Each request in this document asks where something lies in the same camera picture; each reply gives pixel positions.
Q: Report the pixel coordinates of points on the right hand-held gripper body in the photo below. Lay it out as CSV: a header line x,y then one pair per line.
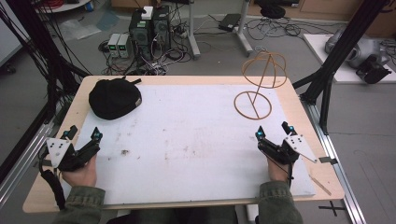
x,y
299,145

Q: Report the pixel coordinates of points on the aluminium rail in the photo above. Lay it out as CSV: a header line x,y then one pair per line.
x,y
339,174
21,161

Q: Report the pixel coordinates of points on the clear plastic sheet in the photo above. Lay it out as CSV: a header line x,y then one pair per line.
x,y
79,29

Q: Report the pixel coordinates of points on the black tape cross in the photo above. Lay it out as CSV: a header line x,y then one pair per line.
x,y
333,207

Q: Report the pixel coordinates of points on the grey power supply unit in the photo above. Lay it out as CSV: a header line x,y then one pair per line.
x,y
113,45
124,46

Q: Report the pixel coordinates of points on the white board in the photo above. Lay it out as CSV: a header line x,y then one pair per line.
x,y
345,73

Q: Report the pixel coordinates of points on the grey metal table leg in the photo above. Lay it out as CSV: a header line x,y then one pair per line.
x,y
244,31
193,31

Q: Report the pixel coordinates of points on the blue tape roll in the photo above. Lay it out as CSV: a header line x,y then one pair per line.
x,y
89,6

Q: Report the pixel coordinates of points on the black metal frame post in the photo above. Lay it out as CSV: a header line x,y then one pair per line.
x,y
339,53
46,53

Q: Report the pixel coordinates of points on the wooden hat stand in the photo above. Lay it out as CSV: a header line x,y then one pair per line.
x,y
252,117

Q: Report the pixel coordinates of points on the black computer tower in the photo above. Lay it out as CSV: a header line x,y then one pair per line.
x,y
162,28
140,34

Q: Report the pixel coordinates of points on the person's right hand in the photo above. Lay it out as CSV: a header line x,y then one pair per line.
x,y
276,172

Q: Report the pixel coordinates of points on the white box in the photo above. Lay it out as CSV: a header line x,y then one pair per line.
x,y
147,12

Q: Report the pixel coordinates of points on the white round table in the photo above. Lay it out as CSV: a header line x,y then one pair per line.
x,y
67,6

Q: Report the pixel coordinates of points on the black device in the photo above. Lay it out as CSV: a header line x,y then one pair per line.
x,y
372,70

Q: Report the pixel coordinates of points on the grey robot shell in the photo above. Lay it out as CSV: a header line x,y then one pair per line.
x,y
361,49

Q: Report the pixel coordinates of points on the thin wooden stick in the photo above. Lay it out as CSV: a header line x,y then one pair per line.
x,y
320,185

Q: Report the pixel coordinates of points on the black hat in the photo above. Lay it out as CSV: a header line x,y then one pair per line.
x,y
113,99

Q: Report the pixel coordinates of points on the white table mat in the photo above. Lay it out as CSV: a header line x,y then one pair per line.
x,y
193,143

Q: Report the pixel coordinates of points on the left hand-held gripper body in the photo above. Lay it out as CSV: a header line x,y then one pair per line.
x,y
57,151

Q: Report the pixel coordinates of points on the person's left hand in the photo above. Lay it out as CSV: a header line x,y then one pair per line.
x,y
81,175

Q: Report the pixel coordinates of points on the black tape strip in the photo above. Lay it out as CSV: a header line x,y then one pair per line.
x,y
327,160

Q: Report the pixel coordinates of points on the flat black box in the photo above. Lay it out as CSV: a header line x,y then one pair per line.
x,y
229,21

